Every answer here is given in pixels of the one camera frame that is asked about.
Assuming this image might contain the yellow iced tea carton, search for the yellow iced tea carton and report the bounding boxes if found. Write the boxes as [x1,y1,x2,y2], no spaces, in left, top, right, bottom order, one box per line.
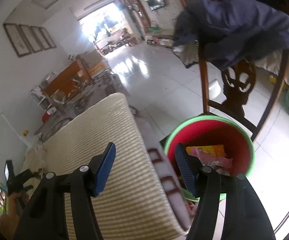
[186,145,227,157]

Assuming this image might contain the pink snack bag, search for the pink snack bag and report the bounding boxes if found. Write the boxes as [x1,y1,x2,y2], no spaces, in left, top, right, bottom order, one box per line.
[189,148,232,176]

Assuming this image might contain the red green trash bin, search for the red green trash bin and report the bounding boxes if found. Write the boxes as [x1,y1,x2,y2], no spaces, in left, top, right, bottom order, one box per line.
[163,114,255,202]

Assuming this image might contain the person's hand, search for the person's hand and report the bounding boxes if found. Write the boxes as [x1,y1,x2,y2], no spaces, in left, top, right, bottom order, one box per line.
[0,192,22,239]

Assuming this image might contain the blue box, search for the blue box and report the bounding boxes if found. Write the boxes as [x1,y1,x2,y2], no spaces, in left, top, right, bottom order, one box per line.
[0,186,7,209]

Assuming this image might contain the white desk lamp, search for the white desk lamp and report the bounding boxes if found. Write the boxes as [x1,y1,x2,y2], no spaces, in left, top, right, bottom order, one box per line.
[0,112,33,156]

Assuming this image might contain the checkered yellow table cloth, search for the checkered yellow table cloth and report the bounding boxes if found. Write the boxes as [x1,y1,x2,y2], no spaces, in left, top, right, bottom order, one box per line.
[19,92,185,240]

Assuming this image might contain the white book rack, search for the white book rack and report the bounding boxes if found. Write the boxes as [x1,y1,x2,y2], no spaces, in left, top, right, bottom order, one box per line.
[30,86,51,111]

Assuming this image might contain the patterned glass dining table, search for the patterned glass dining table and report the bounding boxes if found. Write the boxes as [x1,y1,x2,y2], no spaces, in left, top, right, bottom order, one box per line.
[34,69,129,142]

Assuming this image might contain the wooden bench chair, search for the wooden bench chair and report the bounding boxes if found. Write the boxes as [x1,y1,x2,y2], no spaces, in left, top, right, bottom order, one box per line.
[42,57,106,101]

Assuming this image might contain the white balance bike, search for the white balance bike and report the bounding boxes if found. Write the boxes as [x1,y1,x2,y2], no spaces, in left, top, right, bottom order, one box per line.
[106,41,124,53]

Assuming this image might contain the framed picture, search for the framed picture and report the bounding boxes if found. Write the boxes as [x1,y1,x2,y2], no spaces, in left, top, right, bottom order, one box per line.
[19,24,42,53]
[31,26,51,50]
[3,23,31,57]
[39,27,56,48]

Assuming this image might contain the dark wooden chair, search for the dark wooden chair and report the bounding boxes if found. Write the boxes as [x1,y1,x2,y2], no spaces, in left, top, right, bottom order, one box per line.
[195,41,289,141]

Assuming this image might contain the wooden tv cabinet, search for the wooden tv cabinet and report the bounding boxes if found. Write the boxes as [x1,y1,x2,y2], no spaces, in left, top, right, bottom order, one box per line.
[145,29,173,48]

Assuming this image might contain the navy blue jacket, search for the navy blue jacket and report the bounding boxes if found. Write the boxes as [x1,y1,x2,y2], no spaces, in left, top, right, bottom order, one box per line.
[173,0,289,70]

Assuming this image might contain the wall mounted television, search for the wall mounted television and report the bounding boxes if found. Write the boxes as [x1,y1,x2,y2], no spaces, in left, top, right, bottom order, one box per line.
[140,0,166,12]

